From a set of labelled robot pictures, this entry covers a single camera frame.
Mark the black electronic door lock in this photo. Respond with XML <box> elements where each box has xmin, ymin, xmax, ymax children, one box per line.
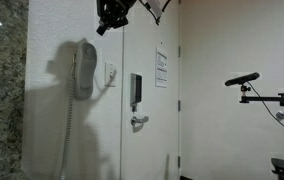
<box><xmin>130</xmin><ymin>72</ymin><xmax>143</xmax><ymax>108</ymax></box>

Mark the white coiled phone cord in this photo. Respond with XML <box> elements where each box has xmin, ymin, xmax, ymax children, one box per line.
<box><xmin>58</xmin><ymin>59</ymin><xmax>78</xmax><ymax>180</ymax></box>

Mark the white door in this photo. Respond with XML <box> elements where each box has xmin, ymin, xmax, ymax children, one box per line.
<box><xmin>120</xmin><ymin>0</ymin><xmax>181</xmax><ymax>180</ymax></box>

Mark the white light switch plate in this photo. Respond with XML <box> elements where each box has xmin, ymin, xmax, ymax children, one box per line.
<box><xmin>104</xmin><ymin>61</ymin><xmax>117</xmax><ymax>88</ymax></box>

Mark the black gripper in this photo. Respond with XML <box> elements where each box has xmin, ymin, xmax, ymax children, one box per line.
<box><xmin>95</xmin><ymin>0</ymin><xmax>138</xmax><ymax>37</ymax></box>

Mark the white paper door notice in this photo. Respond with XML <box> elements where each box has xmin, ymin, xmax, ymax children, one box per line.
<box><xmin>154</xmin><ymin>45</ymin><xmax>169</xmax><ymax>89</ymax></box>

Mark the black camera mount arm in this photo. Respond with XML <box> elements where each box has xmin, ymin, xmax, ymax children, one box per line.
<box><xmin>239</xmin><ymin>84</ymin><xmax>284</xmax><ymax>108</ymax></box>

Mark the silver door lever handle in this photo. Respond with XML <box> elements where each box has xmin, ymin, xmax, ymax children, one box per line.
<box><xmin>130</xmin><ymin>115</ymin><xmax>150</xmax><ymax>127</ymax></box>

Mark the black bar camera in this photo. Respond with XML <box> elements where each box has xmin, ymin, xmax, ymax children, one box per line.
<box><xmin>224</xmin><ymin>72</ymin><xmax>261</xmax><ymax>87</ymax></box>

